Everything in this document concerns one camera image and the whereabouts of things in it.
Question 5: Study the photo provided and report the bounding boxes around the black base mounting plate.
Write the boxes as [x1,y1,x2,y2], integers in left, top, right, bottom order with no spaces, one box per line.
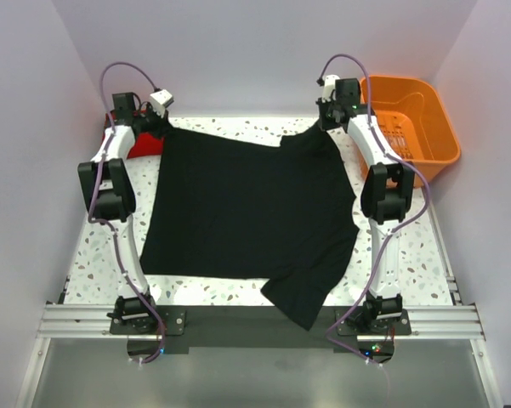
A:
[109,306,412,361]

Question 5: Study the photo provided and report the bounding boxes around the aluminium right side rail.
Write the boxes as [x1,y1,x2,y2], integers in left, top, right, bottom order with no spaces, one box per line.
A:
[427,201,463,306]

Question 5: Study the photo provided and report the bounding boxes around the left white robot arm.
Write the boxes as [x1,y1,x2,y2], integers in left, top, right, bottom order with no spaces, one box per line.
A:
[77,88,173,334]

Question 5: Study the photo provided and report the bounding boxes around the aluminium front rail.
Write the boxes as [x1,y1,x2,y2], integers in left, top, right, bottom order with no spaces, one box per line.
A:
[37,304,485,340]

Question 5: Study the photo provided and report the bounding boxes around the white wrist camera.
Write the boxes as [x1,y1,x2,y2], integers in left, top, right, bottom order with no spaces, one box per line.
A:
[149,89,174,117]
[316,74,340,102]

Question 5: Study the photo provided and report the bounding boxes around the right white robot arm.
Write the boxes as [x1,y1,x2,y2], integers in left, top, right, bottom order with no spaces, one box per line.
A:
[316,75,415,334]

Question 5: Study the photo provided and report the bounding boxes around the folded red t-shirt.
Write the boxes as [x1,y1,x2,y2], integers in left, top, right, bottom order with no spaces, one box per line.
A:
[93,105,164,162]

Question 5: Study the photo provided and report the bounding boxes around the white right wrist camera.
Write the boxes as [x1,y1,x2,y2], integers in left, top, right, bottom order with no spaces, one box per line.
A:
[316,74,340,102]

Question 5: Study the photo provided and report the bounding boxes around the aluminium rail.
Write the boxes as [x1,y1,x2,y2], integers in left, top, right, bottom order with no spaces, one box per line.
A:
[427,201,463,306]
[37,304,485,340]

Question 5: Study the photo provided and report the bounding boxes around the black t-shirt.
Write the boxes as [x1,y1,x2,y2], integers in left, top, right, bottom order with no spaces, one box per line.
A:
[140,125,358,330]

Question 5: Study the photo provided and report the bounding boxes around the orange plastic basket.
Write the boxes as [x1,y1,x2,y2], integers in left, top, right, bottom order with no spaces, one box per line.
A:
[360,75,461,182]

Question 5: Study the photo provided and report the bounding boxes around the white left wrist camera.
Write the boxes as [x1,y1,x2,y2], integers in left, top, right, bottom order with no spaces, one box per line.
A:
[149,89,174,117]

